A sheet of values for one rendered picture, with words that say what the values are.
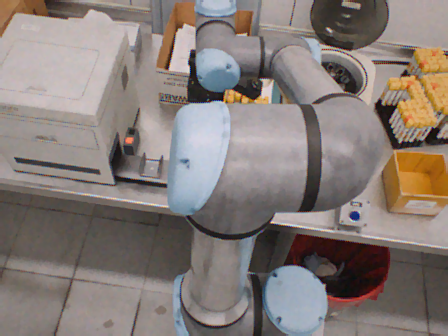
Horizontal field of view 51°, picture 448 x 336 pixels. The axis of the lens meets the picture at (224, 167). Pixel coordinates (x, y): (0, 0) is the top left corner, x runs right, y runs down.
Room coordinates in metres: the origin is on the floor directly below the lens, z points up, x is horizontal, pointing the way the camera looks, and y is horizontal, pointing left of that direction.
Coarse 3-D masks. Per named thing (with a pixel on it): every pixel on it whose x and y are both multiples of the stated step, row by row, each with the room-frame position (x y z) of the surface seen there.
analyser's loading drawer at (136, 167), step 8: (144, 152) 0.67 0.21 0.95; (112, 160) 0.65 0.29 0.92; (120, 160) 0.66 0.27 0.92; (128, 160) 0.66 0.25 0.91; (136, 160) 0.66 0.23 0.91; (144, 160) 0.65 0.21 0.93; (152, 160) 0.66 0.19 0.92; (160, 160) 0.65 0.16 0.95; (168, 160) 0.67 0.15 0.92; (112, 168) 0.63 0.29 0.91; (120, 168) 0.63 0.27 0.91; (128, 168) 0.63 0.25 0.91; (136, 168) 0.64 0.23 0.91; (144, 168) 0.64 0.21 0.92; (160, 168) 0.63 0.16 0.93; (120, 176) 0.61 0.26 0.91; (128, 176) 0.61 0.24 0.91; (136, 176) 0.61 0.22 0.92; (144, 176) 0.61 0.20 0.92; (152, 176) 0.61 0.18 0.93; (160, 176) 0.62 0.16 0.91
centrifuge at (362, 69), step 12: (324, 48) 1.06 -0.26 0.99; (336, 48) 1.07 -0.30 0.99; (324, 60) 1.05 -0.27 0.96; (336, 60) 1.04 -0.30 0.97; (348, 60) 1.03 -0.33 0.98; (360, 60) 1.03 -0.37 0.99; (360, 72) 0.99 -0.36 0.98; (372, 72) 0.99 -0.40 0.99; (360, 84) 0.96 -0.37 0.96; (372, 84) 0.94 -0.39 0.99; (360, 96) 0.89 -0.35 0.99
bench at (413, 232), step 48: (48, 0) 1.25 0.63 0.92; (144, 48) 1.11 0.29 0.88; (384, 48) 1.18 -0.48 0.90; (144, 96) 0.91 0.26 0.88; (144, 144) 0.74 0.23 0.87; (384, 144) 0.82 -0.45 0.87; (48, 192) 0.57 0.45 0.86; (96, 192) 0.58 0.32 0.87; (144, 192) 0.59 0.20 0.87; (384, 192) 0.66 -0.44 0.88; (288, 240) 0.56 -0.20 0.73; (384, 240) 0.52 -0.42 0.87; (432, 240) 0.53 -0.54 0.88
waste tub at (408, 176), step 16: (400, 160) 0.73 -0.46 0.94; (416, 160) 0.73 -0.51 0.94; (432, 160) 0.73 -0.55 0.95; (384, 176) 0.70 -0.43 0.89; (400, 176) 0.71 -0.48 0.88; (416, 176) 0.71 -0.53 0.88; (432, 176) 0.71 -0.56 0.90; (400, 192) 0.60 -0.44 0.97; (416, 192) 0.66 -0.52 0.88; (432, 192) 0.67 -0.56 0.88; (400, 208) 0.60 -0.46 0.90; (416, 208) 0.60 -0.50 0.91; (432, 208) 0.60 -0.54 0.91
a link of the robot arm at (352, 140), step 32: (288, 64) 0.53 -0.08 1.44; (320, 64) 0.61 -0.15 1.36; (288, 96) 0.45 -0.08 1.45; (320, 96) 0.40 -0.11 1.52; (352, 96) 0.38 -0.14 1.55; (320, 128) 0.28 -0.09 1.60; (352, 128) 0.29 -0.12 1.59; (352, 160) 0.26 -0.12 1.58; (320, 192) 0.23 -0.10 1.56; (352, 192) 0.24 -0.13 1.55
